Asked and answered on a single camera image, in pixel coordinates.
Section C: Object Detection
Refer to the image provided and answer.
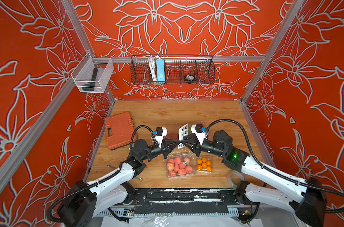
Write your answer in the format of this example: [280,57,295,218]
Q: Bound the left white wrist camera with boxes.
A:
[152,127,167,148]

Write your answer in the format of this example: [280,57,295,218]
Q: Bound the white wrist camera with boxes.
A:
[191,124,208,145]
[152,127,167,148]

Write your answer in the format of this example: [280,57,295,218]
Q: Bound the clear acrylic wall bin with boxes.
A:
[71,53,114,94]

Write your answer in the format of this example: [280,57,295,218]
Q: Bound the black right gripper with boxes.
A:
[183,133,228,158]

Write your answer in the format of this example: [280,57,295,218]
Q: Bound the black tool in bin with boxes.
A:
[82,68,98,92]

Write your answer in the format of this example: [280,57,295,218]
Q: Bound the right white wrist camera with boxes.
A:
[191,124,208,145]

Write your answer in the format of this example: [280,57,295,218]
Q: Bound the clear box large peaches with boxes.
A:
[164,153,195,179]

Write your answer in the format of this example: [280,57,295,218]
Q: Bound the clear box of grapes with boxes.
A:
[178,121,208,135]

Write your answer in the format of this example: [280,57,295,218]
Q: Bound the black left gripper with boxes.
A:
[140,139,180,163]

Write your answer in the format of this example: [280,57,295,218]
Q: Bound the fruit sticker sheet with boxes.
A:
[179,124,189,141]

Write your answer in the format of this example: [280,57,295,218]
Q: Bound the orange plastic tool case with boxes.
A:
[105,112,135,150]

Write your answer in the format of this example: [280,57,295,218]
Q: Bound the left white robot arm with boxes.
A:
[46,139,179,227]

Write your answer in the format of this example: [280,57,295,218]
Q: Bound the clear tape roll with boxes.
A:
[227,170,245,190]

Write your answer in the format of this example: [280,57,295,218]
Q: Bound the black wire wall basket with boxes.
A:
[130,54,216,85]

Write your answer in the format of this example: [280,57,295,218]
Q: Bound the clear box of oranges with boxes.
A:
[196,156,213,173]

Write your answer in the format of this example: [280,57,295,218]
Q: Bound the light blue box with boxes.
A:
[156,58,165,83]

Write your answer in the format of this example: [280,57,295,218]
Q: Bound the white cable bundle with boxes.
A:
[148,56,157,83]

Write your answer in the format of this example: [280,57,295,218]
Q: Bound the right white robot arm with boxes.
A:
[180,130,344,227]

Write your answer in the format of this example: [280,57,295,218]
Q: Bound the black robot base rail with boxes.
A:
[111,188,251,218]

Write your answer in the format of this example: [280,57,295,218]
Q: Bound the small black device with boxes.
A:
[184,75,196,82]

